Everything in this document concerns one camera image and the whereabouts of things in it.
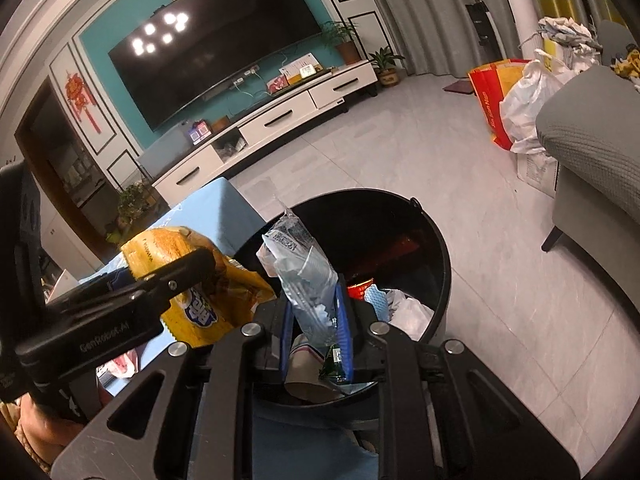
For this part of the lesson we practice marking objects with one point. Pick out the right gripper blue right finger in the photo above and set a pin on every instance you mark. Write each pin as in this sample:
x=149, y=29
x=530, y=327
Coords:
x=345, y=332

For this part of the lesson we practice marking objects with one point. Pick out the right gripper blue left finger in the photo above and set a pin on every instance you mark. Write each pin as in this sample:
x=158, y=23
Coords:
x=286, y=338

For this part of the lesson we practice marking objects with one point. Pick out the dark green snack bag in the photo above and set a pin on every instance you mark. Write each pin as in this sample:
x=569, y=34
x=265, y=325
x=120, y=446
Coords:
x=337, y=366

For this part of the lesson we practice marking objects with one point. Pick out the white striped paper cup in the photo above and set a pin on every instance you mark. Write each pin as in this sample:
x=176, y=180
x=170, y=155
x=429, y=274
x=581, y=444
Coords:
x=303, y=377

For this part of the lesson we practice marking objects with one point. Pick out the clear plastic bread bag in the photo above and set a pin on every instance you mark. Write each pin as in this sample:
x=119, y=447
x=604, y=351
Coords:
x=291, y=254

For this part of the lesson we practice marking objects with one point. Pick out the yellow chip bag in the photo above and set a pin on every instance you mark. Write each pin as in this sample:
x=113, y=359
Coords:
x=225, y=299

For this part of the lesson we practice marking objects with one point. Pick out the blue knotted cloth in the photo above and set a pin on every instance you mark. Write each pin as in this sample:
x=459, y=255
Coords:
x=378, y=300

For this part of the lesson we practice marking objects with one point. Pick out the white plastic bag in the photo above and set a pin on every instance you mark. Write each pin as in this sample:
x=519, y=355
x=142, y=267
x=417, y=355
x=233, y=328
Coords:
x=407, y=313

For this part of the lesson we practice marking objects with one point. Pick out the pink snack wrapper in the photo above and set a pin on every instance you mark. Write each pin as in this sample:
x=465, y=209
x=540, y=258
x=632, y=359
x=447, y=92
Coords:
x=124, y=366

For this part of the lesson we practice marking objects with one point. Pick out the left hand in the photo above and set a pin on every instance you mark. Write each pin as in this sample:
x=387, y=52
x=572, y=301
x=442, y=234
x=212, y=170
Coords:
x=43, y=436

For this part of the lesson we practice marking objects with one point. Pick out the blue floral tablecloth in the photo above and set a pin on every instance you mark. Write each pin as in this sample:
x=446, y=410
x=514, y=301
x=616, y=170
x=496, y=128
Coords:
x=286, y=445

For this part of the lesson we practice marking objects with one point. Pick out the leafy plant near door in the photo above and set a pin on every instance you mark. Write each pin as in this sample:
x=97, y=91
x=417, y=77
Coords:
x=139, y=206

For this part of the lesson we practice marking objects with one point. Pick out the white tv cabinet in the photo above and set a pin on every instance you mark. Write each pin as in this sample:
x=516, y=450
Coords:
x=264, y=126

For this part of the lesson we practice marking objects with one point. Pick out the potted plant by curtain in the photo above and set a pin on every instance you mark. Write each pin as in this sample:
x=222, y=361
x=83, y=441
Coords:
x=384, y=62

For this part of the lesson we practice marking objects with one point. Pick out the red chinese knot ornament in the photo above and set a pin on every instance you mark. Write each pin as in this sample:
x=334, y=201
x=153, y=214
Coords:
x=80, y=98

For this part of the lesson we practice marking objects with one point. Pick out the white plastic sack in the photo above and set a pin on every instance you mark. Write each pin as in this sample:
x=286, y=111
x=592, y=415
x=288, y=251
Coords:
x=542, y=77

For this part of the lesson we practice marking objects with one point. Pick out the red yellow shopping bag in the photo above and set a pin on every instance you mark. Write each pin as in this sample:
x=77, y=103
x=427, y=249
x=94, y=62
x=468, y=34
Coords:
x=491, y=82

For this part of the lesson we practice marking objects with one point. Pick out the potted plant on cabinet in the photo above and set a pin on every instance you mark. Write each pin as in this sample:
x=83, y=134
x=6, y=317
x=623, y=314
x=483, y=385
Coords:
x=341, y=37

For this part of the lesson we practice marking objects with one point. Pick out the black television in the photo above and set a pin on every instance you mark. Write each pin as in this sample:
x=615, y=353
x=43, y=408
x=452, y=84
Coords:
x=190, y=47

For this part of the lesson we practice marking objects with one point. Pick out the grey sofa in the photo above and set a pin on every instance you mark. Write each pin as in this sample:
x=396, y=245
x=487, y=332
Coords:
x=591, y=128

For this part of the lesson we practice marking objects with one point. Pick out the upright vacuum cleaner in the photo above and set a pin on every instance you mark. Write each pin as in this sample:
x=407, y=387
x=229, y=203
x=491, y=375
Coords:
x=486, y=30

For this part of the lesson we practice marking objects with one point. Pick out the white paper roll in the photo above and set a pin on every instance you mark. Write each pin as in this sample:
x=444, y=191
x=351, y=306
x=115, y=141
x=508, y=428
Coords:
x=525, y=18

